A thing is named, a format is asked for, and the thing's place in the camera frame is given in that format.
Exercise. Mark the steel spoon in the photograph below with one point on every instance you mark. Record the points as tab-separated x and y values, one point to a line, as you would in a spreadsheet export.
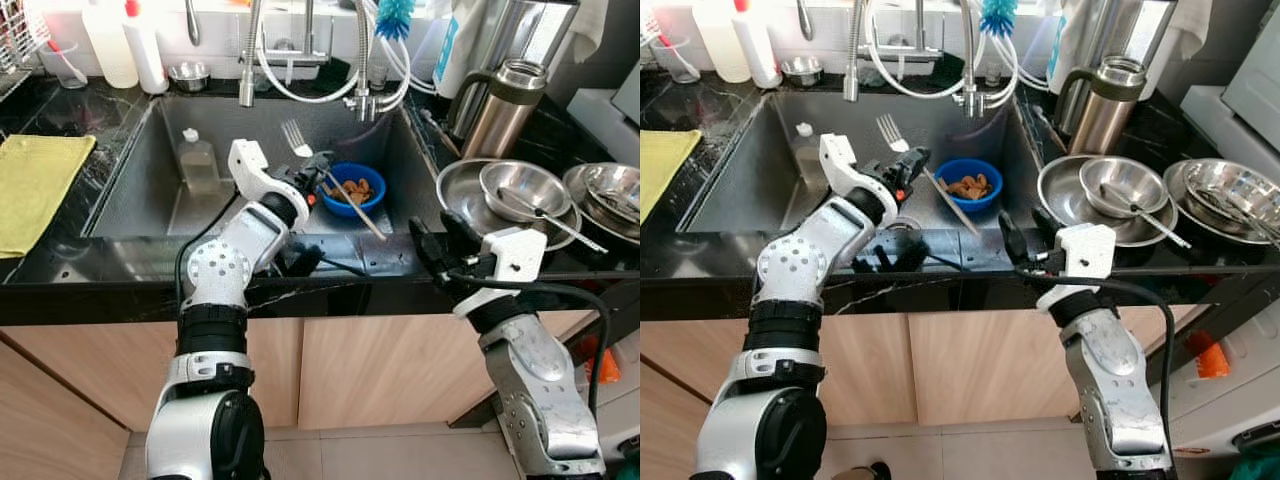
560	222
1150	215

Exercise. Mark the large steel plate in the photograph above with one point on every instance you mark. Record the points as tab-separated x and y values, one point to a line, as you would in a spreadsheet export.
458	200
1058	195

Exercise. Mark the clear soap bottle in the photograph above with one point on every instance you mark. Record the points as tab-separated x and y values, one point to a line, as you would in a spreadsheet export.
806	165
198	165

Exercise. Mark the white countertop appliance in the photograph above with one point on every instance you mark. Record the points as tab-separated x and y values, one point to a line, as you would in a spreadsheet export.
605	125
1220	120

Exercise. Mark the brown food scraps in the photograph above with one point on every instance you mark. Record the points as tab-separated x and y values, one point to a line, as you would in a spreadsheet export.
358	190
970	186

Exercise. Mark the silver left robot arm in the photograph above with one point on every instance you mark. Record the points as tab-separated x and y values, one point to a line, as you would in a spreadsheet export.
220	270
800	265

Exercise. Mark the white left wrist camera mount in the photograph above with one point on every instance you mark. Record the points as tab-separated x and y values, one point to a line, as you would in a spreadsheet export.
250	175
840	170

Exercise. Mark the steel fork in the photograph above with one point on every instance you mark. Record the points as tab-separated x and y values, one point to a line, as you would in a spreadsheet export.
297	140
892	130

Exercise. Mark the steel plate with cutlery bowl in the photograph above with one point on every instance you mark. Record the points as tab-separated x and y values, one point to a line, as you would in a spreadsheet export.
580	220
1180	225

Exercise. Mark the steel ladle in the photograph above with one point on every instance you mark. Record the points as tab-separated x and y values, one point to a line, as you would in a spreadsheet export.
192	20
804	18

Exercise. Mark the blue plastic bowl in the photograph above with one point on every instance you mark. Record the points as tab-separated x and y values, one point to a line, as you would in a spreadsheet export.
965	202
345	207

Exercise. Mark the steel sink basin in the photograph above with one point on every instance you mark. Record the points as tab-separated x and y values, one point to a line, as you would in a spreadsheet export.
760	180
150	190

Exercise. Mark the yellow dish cloth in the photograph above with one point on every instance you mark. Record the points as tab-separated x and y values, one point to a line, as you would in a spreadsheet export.
35	190
665	170

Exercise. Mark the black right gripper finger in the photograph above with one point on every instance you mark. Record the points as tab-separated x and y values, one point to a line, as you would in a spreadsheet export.
462	232
1013	240
428	250
1047	228

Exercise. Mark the clear glass cup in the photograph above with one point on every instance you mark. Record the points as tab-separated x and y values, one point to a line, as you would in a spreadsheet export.
62	65
675	58

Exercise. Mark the small steel cup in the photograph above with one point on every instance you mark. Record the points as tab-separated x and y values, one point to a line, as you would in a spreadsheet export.
801	70
189	77

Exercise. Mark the blue bottle brush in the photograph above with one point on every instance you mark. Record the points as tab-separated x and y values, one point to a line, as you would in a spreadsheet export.
394	15
998	15

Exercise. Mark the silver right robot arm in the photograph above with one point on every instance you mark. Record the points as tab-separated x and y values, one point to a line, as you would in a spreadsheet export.
535	370
1110	370

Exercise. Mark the steel thermos jug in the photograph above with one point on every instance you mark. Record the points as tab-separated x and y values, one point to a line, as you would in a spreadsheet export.
505	110
1105	105

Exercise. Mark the chrome spring neck faucet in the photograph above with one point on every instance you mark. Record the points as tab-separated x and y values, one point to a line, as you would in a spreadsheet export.
855	50
250	50

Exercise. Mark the orange object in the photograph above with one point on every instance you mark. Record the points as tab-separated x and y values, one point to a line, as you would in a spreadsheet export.
605	365
1208	360

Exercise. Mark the white plastic bottle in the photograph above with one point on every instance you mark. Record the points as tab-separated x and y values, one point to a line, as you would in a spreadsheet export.
722	40
110	45

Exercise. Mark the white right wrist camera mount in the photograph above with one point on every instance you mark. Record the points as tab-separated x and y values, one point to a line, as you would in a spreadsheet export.
515	255
1085	250

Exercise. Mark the blue and white packet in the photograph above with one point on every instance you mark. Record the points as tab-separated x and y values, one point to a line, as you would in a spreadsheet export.
1058	45
450	50

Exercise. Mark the white floor appliance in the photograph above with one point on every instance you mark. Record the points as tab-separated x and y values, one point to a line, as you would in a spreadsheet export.
630	420
1230	410

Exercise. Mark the light wood corner cabinet door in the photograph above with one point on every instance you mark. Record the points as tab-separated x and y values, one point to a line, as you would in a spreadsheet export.
50	440
665	440

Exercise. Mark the tall steel water boiler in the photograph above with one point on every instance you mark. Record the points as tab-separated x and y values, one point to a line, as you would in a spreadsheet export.
1120	25
520	30

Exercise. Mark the chrome gooseneck faucet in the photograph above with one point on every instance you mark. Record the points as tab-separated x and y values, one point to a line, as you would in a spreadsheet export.
362	60
968	60

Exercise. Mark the white bottle with red cap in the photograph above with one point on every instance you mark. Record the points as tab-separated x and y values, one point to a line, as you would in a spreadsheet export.
757	50
147	55

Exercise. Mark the green plastic bag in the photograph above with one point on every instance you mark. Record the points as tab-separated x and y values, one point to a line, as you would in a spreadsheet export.
630	470
1255	468

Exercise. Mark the steel bowl holding cutlery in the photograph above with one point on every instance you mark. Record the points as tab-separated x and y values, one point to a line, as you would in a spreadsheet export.
1230	190
615	185

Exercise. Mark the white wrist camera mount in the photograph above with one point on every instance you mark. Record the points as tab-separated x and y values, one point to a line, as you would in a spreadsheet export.
840	170
250	175
1085	250
515	255

